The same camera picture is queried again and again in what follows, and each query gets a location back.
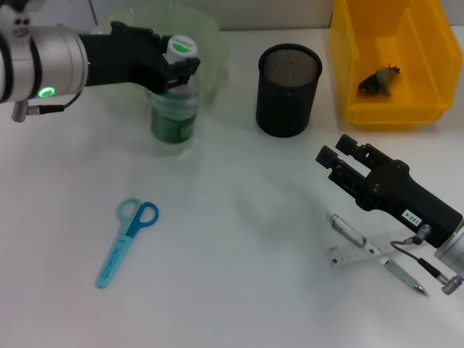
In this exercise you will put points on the yellow plastic storage bin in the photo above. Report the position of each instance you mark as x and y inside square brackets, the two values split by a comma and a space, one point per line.
[427, 54]

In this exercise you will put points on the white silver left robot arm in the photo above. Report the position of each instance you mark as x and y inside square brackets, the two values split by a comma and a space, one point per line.
[47, 61]

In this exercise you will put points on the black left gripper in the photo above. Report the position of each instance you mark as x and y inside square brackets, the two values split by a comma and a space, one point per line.
[119, 58]

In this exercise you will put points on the green plastic wrapper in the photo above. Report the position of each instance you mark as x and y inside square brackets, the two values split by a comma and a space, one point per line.
[378, 80]

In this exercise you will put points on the translucent green fruit bowl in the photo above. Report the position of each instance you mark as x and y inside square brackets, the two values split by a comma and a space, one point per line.
[214, 43]

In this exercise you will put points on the clear water bottle green label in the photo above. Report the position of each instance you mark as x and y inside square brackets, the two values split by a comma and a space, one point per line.
[174, 123]

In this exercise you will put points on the black mesh pen cup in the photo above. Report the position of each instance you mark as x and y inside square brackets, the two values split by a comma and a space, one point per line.
[286, 105]

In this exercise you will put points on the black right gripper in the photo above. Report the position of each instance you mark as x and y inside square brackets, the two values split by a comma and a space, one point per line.
[402, 195]

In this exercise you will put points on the silver white ballpoint pen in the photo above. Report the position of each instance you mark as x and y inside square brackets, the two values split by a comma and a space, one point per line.
[406, 279]

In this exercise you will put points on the clear plastic ruler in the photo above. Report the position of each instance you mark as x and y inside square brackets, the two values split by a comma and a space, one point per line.
[348, 257]

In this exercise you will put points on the blue sheathed scissors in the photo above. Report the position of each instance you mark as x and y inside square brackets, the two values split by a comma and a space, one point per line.
[116, 253]

